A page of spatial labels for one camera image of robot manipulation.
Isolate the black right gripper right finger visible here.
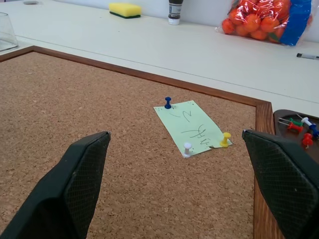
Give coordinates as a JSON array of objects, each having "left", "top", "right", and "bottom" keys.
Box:
[{"left": 241, "top": 129, "right": 319, "bottom": 239}]

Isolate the yellow push pin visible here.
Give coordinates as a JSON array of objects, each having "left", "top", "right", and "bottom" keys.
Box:
[{"left": 220, "top": 132, "right": 232, "bottom": 148}]

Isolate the green push pin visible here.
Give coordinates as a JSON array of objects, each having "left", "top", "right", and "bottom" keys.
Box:
[{"left": 278, "top": 118, "right": 304, "bottom": 127}]

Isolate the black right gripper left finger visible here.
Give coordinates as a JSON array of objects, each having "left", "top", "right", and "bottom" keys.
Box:
[{"left": 0, "top": 131, "right": 111, "bottom": 239}]

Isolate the black white bottle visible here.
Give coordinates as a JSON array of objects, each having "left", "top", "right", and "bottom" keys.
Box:
[{"left": 167, "top": 0, "right": 184, "bottom": 26}]

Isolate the cork board with wooden frame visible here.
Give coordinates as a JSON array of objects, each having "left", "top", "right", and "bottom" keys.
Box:
[{"left": 0, "top": 45, "right": 286, "bottom": 239}]

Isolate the white push pin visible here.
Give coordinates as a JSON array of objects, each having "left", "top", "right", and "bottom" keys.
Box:
[
  {"left": 296, "top": 114, "right": 313, "bottom": 126},
  {"left": 182, "top": 142, "right": 192, "bottom": 158}
]

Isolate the black marker pen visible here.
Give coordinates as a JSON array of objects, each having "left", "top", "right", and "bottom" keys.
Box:
[{"left": 296, "top": 52, "right": 319, "bottom": 60}]

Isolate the dark brown wooden tray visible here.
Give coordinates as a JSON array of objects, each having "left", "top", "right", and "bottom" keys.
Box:
[{"left": 273, "top": 109, "right": 319, "bottom": 160}]

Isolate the light green paper note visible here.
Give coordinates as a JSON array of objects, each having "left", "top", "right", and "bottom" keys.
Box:
[{"left": 153, "top": 100, "right": 234, "bottom": 157}]

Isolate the bag of oranges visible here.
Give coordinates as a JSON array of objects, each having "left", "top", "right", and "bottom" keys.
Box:
[{"left": 215, "top": 0, "right": 313, "bottom": 47}]

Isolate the clear glass container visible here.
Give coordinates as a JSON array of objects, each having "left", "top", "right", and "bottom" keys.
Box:
[{"left": 0, "top": 12, "right": 19, "bottom": 53}]

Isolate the yellow green sponge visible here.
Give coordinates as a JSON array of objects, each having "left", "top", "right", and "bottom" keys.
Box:
[{"left": 108, "top": 2, "right": 142, "bottom": 19}]

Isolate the red push pin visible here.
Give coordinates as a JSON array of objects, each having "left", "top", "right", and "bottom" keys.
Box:
[
  {"left": 279, "top": 120, "right": 304, "bottom": 133},
  {"left": 302, "top": 133, "right": 314, "bottom": 149}
]

